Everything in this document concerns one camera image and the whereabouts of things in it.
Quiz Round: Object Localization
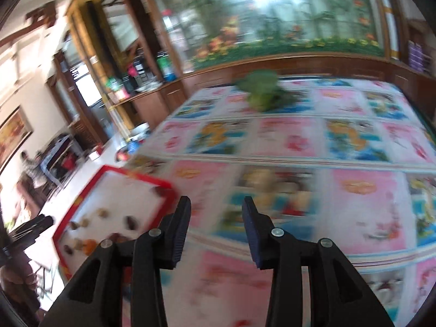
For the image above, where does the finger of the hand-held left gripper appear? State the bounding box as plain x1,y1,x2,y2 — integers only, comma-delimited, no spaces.
6,232,43,250
10,215,54,237

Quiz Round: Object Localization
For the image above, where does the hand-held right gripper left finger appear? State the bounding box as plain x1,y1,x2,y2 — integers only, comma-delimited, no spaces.
43,196,191,327

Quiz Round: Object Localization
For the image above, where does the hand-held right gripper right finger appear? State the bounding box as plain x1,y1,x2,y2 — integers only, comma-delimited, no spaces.
242,196,399,327

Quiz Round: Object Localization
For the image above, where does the red box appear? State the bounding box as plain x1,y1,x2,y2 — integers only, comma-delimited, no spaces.
53,165,178,280

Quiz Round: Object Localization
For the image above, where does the person's left hand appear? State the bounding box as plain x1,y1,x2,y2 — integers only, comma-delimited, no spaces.
0,262,36,310

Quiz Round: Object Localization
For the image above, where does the dark furniture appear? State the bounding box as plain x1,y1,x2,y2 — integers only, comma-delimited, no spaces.
39,136,82,184

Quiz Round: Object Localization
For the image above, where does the printed fruit tablecloth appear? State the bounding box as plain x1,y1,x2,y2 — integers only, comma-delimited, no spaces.
123,78,433,327

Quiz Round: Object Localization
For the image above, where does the wooden shelf counter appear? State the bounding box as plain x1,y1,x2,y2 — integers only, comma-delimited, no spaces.
109,78,191,133

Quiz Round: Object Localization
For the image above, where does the green leafy vegetable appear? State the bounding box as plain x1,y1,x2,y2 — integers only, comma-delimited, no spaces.
235,70,297,111

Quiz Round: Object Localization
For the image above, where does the green label plastic bottle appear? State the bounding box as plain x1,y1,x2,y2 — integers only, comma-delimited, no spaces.
157,51,176,82

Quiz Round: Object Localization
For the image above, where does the black thermos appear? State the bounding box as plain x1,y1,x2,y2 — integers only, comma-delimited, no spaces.
131,59,145,80

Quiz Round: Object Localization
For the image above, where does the tall wooden cabinet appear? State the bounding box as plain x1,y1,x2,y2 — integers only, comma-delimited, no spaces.
66,0,137,137

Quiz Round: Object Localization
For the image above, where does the wooden floral glass cabinet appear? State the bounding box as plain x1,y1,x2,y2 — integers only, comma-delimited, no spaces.
143,0,392,86

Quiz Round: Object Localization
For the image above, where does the wooden sideboard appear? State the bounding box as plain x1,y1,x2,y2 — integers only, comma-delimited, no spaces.
388,61,436,110

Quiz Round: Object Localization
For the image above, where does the framed wall painting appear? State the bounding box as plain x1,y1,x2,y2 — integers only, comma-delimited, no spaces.
0,107,33,167

